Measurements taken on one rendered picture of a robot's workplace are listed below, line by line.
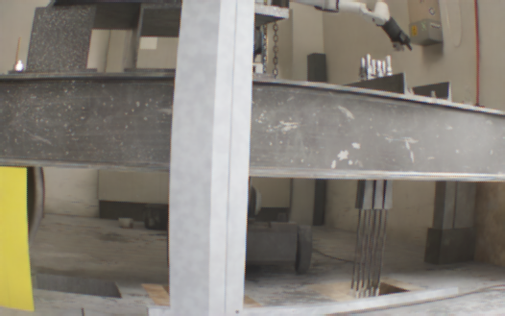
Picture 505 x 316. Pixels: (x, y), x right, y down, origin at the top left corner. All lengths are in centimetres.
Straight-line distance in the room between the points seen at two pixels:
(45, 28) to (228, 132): 61
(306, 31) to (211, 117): 388
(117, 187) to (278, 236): 226
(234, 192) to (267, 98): 31
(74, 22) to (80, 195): 337
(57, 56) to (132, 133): 33
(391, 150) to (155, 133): 68
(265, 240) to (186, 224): 114
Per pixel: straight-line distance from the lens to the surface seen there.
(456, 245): 303
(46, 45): 179
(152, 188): 488
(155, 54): 493
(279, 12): 198
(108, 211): 495
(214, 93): 166
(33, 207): 204
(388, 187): 238
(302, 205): 514
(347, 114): 194
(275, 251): 278
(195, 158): 165
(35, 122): 178
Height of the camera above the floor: 44
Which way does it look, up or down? level
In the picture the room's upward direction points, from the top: 2 degrees clockwise
